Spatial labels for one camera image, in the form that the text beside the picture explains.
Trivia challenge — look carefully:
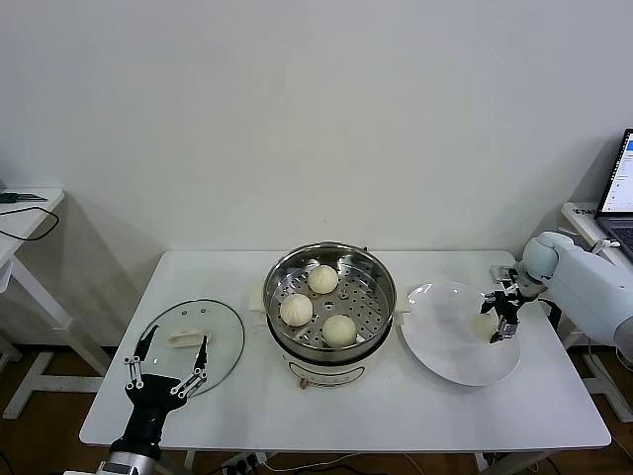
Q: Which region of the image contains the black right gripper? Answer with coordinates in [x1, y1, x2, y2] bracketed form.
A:
[478, 281, 533, 344]

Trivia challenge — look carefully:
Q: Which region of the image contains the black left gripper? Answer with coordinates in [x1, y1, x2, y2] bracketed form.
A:
[116, 324, 210, 449]

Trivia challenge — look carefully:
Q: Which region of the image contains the white steamed baozi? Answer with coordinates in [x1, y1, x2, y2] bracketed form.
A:
[279, 293, 315, 328]
[309, 263, 340, 294]
[469, 315, 497, 340]
[320, 314, 357, 348]

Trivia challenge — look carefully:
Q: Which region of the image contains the round glass pot lid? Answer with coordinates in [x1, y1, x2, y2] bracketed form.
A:
[132, 297, 247, 399]

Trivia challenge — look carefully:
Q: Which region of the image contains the stainless steel steamer basket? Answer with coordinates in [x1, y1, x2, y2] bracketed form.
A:
[248, 240, 411, 355]

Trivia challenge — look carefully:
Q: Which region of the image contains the white round plate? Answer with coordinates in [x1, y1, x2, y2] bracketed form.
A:
[399, 281, 522, 388]

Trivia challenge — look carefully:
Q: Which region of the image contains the white side table with laptop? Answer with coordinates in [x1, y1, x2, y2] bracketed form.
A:
[560, 200, 633, 423]

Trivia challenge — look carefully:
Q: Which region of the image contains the white power strip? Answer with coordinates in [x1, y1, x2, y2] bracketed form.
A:
[220, 452, 279, 472]

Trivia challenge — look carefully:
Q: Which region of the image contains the cream electric cooker base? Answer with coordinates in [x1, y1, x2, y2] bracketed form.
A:
[251, 311, 407, 393]

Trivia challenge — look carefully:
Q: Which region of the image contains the open laptop computer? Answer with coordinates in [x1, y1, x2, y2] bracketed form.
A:
[594, 127, 633, 263]

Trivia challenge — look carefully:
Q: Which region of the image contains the dark green flat tool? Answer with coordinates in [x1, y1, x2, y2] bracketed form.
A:
[0, 191, 49, 204]

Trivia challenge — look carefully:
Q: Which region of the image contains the white cable under table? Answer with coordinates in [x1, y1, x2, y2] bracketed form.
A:
[264, 450, 360, 470]

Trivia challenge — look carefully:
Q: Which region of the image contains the black looped cable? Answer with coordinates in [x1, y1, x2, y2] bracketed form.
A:
[0, 206, 60, 243]

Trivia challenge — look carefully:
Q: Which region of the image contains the white side table with cable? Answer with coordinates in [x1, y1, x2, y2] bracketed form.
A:
[0, 186, 119, 422]

